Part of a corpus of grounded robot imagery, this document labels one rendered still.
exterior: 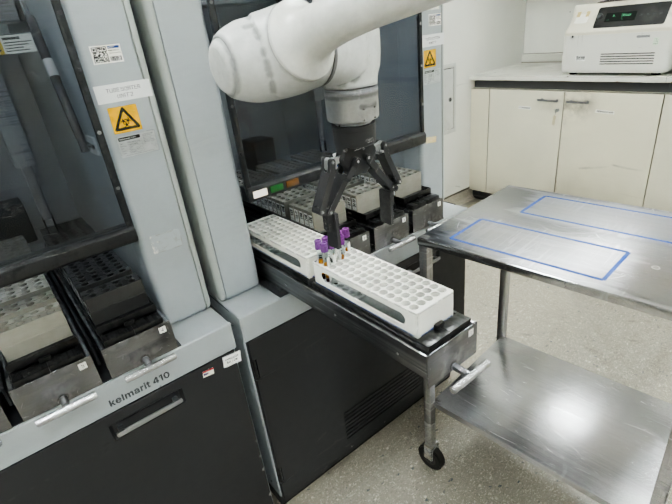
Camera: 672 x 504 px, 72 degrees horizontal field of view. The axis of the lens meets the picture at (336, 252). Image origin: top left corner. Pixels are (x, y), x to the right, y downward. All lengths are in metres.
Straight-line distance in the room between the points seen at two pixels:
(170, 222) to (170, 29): 0.38
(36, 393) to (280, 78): 0.70
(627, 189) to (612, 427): 1.89
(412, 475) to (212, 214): 1.05
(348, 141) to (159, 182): 0.42
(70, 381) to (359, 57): 0.76
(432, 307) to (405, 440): 0.98
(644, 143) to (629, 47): 0.51
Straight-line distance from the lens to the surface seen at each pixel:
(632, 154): 3.09
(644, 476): 1.41
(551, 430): 1.44
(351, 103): 0.77
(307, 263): 1.00
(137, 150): 0.99
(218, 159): 1.06
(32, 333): 1.04
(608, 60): 3.07
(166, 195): 1.02
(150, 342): 1.02
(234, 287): 1.15
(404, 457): 1.69
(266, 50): 0.63
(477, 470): 1.68
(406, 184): 1.42
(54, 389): 1.01
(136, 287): 1.04
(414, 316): 0.79
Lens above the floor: 1.31
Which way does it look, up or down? 26 degrees down
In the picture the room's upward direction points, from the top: 7 degrees counter-clockwise
